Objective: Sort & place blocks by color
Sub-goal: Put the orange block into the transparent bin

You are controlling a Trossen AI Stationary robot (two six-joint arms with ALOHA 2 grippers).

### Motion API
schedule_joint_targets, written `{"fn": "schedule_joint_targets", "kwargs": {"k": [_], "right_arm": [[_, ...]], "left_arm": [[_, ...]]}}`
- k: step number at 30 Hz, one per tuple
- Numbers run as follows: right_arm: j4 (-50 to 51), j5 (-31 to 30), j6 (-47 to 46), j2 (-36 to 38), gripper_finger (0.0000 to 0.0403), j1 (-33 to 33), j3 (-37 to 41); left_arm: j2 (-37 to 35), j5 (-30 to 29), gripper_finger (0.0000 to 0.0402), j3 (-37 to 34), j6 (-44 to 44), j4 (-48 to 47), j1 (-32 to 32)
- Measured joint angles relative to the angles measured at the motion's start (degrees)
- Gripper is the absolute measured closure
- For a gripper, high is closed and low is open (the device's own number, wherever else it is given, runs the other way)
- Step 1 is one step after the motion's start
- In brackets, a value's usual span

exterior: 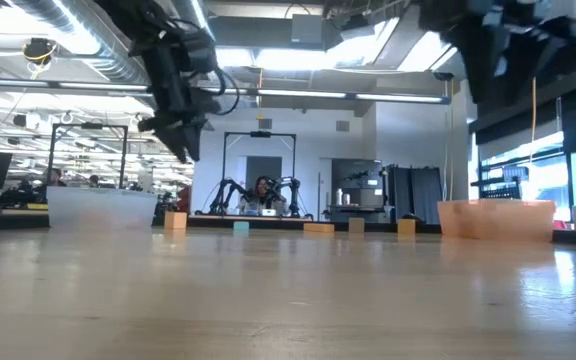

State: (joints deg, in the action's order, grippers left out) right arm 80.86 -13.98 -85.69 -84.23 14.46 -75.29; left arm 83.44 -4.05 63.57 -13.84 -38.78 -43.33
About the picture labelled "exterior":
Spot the black ceiling device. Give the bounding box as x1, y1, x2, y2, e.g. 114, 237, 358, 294
21, 37, 59, 67

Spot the yellow cable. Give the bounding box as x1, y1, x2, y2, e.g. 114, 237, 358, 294
527, 76, 540, 167

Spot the dark curtain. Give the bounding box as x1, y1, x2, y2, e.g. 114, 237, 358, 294
385, 164, 444, 226

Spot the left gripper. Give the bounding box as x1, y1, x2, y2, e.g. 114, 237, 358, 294
128, 22, 223, 164

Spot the black aluminium table frame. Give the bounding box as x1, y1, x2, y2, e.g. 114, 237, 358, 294
0, 212, 576, 247

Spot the grey door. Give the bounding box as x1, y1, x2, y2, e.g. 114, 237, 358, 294
245, 155, 284, 192

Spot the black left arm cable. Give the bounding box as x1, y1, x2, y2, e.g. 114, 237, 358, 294
211, 66, 242, 117

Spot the black gantry frame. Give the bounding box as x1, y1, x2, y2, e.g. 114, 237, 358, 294
46, 122, 130, 190
222, 130, 298, 217

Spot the background wooden table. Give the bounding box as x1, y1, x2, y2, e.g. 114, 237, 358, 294
187, 213, 315, 224

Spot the red object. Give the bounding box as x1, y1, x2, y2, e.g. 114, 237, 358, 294
176, 184, 193, 214

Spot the clear plastic bin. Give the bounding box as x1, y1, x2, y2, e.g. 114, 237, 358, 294
46, 186, 160, 232

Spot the grey ceiling box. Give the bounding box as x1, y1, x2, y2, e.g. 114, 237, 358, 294
290, 13, 325, 46

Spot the black pegboard stand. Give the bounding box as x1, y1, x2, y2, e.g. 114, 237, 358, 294
469, 166, 530, 202

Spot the orange plastic bin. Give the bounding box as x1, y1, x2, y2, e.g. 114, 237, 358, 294
436, 198, 557, 244

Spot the long ceiling light bar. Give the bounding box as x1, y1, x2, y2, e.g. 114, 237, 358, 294
0, 77, 452, 105

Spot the dark cabinet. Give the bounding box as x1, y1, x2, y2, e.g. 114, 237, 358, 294
330, 158, 390, 224

